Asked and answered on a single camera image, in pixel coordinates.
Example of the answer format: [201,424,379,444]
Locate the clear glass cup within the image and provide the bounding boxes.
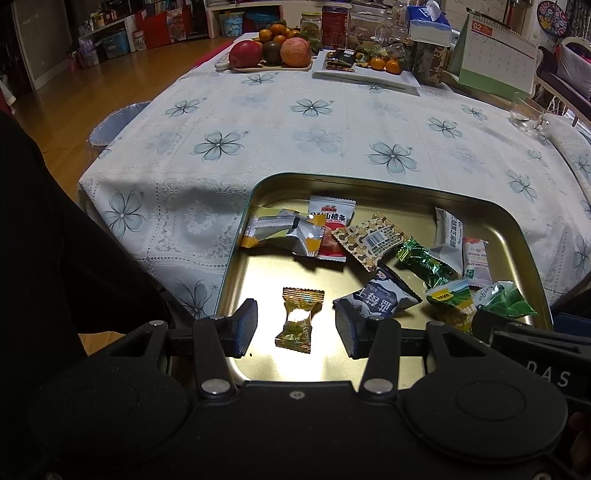
[512,92,551,134]

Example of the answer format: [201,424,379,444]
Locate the blue and white tissue pack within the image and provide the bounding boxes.
[407,1,451,44]

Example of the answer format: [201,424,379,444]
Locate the white and pink snack packet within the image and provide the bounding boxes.
[463,237,492,284]

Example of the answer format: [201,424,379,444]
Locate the desk calendar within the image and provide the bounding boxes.
[447,14,539,100]

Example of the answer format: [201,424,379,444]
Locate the blue storage basket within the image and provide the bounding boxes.
[99,30,130,60]

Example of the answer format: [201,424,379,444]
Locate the small glass jar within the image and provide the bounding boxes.
[300,11,322,42]

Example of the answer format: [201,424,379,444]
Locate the gold foil candy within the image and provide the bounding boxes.
[274,287,325,352]

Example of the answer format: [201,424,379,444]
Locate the white floral tablecloth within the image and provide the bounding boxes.
[78,46,591,319]

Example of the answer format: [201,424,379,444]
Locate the brown patterned snack packet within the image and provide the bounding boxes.
[332,211,414,273]

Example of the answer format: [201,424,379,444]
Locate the white framed armchair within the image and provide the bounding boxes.
[536,37,591,127]

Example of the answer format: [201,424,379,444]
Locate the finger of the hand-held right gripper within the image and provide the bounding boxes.
[472,308,509,344]

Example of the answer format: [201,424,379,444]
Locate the grey and white snack packet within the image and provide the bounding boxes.
[433,208,465,274]

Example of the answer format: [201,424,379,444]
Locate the person's dark clothing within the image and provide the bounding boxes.
[0,111,176,416]

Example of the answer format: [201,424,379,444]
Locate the pink apple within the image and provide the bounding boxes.
[280,38,312,66]

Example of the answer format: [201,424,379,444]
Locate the gold metal tin tray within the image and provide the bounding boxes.
[215,173,554,384]

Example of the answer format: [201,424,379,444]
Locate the white rectangular plate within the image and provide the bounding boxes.
[311,49,422,90]

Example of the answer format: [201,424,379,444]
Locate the red tin can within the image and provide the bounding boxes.
[322,6,349,49]

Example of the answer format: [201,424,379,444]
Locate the person's right hand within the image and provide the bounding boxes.
[568,412,591,467]

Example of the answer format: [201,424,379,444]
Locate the green and white packet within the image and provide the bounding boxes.
[475,281,539,319]

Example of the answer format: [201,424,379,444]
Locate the blue patterned bucket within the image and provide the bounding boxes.
[219,11,245,37]

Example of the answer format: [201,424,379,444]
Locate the red apple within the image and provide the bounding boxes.
[229,40,264,68]

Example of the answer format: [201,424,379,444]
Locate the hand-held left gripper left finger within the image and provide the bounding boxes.
[107,298,258,398]

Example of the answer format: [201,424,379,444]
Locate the blue and white snack packet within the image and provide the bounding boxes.
[332,265,423,319]

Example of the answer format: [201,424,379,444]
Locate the dark green foil candy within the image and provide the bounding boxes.
[396,237,458,289]

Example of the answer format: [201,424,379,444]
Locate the red and white snack packet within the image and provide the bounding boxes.
[308,195,356,262]

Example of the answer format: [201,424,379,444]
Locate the white low cabinet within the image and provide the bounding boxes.
[205,0,283,38]

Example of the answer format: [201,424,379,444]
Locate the brown patterned canister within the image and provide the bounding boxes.
[412,41,448,87]

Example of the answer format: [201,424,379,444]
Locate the blue round stool cushion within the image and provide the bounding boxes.
[89,100,153,146]

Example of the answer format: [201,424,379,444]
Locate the pale fruit board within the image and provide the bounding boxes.
[215,53,314,73]

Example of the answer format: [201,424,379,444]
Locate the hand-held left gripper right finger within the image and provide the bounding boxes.
[335,304,488,398]

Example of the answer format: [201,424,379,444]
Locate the colourful round wall plate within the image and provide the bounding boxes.
[537,0,570,37]

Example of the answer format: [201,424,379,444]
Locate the large clear glass jar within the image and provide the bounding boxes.
[349,2,386,47]

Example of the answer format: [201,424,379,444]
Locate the yellow and silver snack packet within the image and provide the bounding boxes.
[242,207,325,258]

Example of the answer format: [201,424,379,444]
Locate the yellow and green snack packet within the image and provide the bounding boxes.
[425,278,481,333]

